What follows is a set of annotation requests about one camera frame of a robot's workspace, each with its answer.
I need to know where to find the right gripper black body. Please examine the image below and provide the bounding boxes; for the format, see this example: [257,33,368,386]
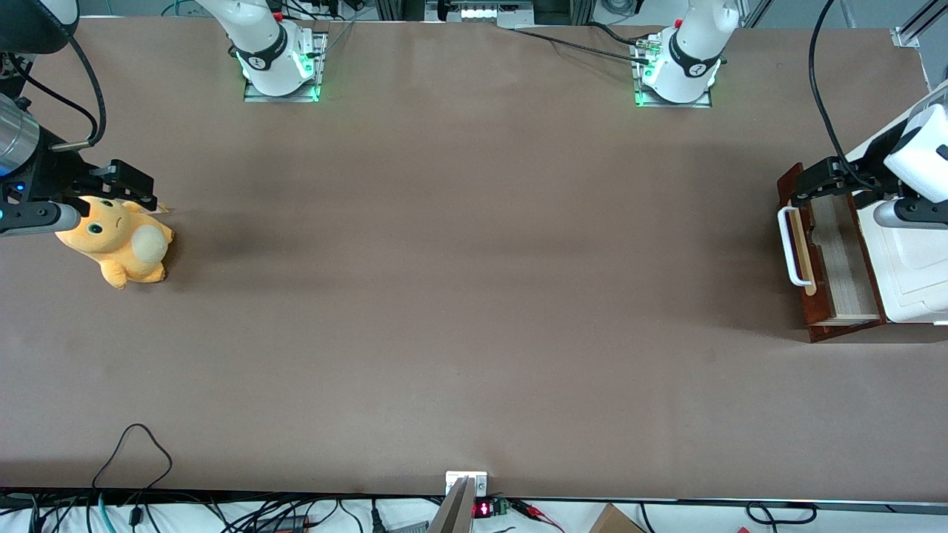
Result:
[7,130,112,202]

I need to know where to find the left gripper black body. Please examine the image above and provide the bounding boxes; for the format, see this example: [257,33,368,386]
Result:
[844,122,908,195]

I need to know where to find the white drawer handle bar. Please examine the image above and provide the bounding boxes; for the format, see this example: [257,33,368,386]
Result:
[777,207,814,289]

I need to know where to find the dark brown wooden drawer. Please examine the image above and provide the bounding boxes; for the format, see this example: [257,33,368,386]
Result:
[777,162,884,328]

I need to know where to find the tan wooden handle strip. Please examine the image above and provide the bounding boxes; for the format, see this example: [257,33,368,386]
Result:
[787,204,818,298]

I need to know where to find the white drawer cabinet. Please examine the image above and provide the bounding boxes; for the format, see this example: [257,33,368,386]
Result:
[840,80,948,326]

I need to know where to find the yellow plush toy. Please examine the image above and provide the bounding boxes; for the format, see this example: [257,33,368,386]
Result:
[54,195,176,290]

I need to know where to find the black power adapter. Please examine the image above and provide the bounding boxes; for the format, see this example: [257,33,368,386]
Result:
[254,514,312,533]

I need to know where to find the bright light bar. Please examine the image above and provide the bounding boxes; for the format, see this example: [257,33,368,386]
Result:
[424,0,535,23]

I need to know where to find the brown cardboard box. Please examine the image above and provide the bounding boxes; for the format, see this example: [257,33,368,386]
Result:
[588,503,647,533]

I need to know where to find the red black clip leads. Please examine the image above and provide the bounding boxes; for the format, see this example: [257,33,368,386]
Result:
[510,499,565,532]

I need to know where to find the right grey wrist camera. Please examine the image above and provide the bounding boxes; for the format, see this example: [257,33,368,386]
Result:
[0,201,82,238]

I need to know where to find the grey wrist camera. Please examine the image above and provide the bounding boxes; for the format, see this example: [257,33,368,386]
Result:
[874,198,948,230]
[0,201,82,238]

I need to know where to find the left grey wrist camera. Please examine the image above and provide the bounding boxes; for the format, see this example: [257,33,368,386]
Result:
[874,198,948,230]

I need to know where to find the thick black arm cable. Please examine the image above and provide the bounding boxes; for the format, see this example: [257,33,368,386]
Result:
[50,36,107,152]

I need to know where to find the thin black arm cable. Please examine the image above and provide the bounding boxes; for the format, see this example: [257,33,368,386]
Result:
[4,53,99,127]

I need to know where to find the long black arm cable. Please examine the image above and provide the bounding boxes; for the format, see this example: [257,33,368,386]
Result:
[807,0,901,195]

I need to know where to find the aluminium profile frame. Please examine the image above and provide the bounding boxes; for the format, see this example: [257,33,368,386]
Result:
[892,0,948,50]

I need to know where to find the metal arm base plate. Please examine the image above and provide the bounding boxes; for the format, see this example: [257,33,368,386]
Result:
[632,36,714,109]
[244,31,329,104]

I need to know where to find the thin black looped cable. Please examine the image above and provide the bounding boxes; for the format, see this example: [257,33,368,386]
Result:
[92,423,173,491]

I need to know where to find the black cable across table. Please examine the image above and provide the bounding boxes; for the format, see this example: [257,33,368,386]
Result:
[510,28,652,64]

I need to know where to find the black coiled cable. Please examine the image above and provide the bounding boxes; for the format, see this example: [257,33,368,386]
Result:
[744,501,818,528]

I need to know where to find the white metal bracket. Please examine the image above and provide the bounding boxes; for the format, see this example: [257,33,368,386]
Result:
[445,471,489,497]

